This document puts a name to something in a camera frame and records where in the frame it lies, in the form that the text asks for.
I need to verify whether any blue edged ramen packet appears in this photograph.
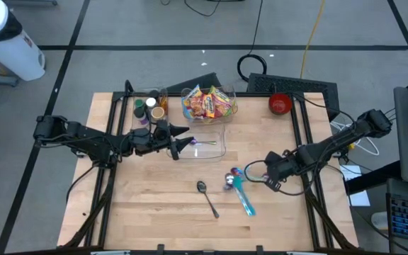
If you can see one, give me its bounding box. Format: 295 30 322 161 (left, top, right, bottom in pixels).
181 84 203 120

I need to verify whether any black coiled cable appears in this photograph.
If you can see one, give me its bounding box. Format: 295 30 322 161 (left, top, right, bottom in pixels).
237 0 268 83

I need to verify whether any black left base cable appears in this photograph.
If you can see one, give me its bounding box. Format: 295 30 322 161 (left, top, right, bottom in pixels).
65 164 98 205

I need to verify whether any white trash can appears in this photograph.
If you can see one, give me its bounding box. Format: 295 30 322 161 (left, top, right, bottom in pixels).
0 0 47 82

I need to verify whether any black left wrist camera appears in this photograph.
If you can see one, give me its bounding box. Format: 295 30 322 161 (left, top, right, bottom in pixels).
153 119 171 142

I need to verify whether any orange ramen packet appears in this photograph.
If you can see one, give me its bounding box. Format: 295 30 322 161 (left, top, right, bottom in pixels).
203 93 217 119

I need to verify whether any black aluminium table frame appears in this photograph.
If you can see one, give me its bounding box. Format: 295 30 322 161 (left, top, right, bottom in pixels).
61 79 360 255

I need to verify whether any clear plastic bin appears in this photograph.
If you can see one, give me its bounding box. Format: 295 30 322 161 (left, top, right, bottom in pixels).
179 84 239 125
166 123 227 163
130 87 170 135

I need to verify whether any red bowl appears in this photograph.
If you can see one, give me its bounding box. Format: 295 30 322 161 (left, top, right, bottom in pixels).
268 92 293 116

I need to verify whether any yellow cable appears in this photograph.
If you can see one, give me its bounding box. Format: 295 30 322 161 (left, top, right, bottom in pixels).
299 0 328 80

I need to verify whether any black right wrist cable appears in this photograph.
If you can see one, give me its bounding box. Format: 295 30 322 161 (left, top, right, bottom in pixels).
243 159 306 196

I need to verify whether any white cable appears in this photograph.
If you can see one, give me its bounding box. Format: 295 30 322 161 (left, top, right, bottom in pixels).
331 123 381 157

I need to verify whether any purple label black lid bottle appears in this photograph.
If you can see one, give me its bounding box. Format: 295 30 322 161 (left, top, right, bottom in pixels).
133 107 149 125

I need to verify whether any brown spice bottle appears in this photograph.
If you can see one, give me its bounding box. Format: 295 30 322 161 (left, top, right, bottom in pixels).
159 91 170 115

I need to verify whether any white computer mouse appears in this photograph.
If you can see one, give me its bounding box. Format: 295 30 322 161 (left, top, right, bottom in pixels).
370 210 390 232

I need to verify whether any steel spoon light blue handle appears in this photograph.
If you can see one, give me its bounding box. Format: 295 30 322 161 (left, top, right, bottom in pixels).
224 172 257 217

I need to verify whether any dark steel spoon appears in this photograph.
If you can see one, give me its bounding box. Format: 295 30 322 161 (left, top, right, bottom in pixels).
195 180 221 220

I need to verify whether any black floor cable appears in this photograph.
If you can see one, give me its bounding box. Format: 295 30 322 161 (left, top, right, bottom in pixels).
159 0 222 18

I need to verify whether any white paper sheet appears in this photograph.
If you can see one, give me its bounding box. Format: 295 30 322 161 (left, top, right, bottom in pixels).
339 164 372 208

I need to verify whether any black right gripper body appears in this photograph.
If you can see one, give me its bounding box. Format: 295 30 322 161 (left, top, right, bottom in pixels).
263 151 294 193

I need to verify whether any tan lid spice jar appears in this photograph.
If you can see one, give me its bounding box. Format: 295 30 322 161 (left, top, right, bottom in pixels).
151 106 166 121

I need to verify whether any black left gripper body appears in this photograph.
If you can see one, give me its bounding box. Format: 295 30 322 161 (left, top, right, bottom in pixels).
130 127 181 161

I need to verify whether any green pink ramen packet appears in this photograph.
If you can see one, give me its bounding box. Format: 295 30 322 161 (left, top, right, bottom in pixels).
209 86 239 118

